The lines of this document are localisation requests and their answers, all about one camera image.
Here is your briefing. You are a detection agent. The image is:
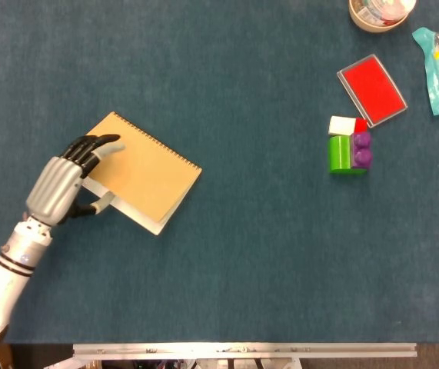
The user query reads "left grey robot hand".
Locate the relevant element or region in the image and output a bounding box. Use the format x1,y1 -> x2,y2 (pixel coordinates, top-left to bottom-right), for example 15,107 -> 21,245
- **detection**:
25,133 -> 127,228

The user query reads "kraft cover spiral notebook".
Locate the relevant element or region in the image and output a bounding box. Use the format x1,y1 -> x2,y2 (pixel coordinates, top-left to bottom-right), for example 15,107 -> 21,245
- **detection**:
81,111 -> 203,237

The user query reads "blue felt table cover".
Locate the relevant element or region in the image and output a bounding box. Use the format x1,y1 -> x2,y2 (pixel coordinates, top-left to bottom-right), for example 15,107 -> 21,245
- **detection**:
0,0 -> 439,344

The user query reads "green toy block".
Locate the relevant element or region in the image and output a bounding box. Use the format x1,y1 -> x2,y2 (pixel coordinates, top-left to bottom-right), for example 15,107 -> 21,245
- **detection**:
328,135 -> 368,176

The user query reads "white toy block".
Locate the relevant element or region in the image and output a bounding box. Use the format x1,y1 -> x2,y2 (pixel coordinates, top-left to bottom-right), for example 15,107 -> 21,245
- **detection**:
328,115 -> 358,136

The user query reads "purple toy block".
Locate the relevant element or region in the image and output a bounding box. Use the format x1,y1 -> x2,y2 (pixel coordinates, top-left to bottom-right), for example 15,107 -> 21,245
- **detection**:
350,131 -> 374,169

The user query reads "red ink pad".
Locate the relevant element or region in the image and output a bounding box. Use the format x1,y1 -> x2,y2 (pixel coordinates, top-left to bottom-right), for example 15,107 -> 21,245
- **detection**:
336,54 -> 408,128

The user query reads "cream round bowl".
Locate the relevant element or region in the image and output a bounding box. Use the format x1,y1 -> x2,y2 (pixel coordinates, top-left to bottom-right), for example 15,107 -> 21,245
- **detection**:
348,0 -> 412,35

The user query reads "clear plastic jar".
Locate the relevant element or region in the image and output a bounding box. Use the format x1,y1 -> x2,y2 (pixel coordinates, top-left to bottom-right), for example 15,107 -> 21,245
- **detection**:
357,0 -> 417,21

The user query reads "aluminium frame rail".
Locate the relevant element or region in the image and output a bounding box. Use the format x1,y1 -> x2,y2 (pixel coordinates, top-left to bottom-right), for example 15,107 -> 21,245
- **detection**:
72,343 -> 418,361

